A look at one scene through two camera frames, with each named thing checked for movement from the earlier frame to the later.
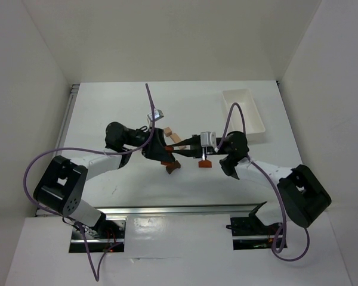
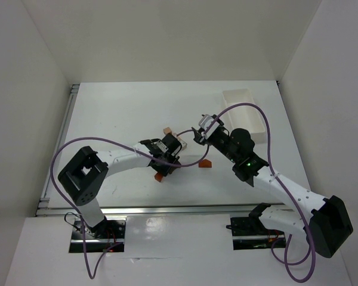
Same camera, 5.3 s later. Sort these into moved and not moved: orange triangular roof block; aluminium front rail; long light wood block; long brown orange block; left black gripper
Moved: left black gripper; long brown orange block
Not moved: long light wood block; orange triangular roof block; aluminium front rail
